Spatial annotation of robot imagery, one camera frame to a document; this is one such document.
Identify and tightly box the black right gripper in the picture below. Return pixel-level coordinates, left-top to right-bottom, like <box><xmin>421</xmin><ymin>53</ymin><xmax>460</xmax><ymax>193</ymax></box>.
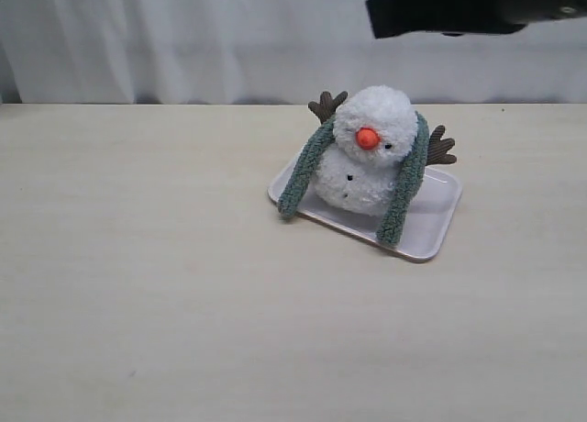
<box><xmin>365</xmin><ymin>0</ymin><xmax>586</xmax><ymax>39</ymax></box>

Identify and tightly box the white plush snowman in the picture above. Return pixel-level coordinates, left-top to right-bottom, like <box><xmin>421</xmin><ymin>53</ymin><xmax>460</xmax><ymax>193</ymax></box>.
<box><xmin>308</xmin><ymin>85</ymin><xmax>457</xmax><ymax>217</ymax></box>

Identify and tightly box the green knitted scarf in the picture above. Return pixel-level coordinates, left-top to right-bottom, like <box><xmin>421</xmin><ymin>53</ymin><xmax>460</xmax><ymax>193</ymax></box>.
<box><xmin>277</xmin><ymin>110</ymin><xmax>429</xmax><ymax>248</ymax></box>

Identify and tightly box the white rectangular plastic tray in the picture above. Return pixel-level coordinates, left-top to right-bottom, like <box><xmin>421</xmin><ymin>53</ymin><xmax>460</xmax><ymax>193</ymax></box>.
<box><xmin>295</xmin><ymin>167</ymin><xmax>462</xmax><ymax>263</ymax></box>

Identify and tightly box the white curtain backdrop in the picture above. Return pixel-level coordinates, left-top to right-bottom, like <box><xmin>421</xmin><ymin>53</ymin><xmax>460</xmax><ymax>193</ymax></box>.
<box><xmin>1</xmin><ymin>0</ymin><xmax>586</xmax><ymax>105</ymax></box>

